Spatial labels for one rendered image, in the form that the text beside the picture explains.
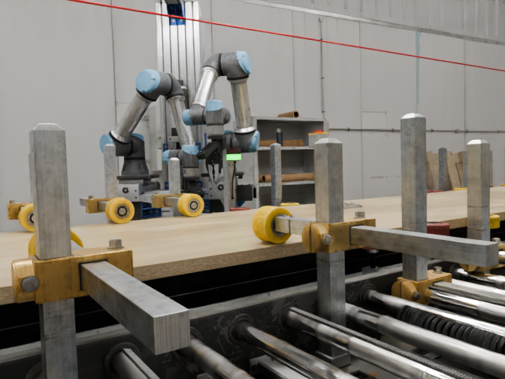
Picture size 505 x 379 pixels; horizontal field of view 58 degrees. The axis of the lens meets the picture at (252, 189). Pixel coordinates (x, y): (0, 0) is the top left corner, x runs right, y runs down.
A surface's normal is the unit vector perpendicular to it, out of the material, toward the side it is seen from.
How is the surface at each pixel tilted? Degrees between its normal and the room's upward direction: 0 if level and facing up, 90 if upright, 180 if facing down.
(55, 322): 90
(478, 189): 90
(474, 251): 90
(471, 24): 90
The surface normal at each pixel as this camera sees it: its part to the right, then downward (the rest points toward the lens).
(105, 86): 0.49, 0.03
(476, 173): -0.84, 0.05
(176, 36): -0.01, 0.05
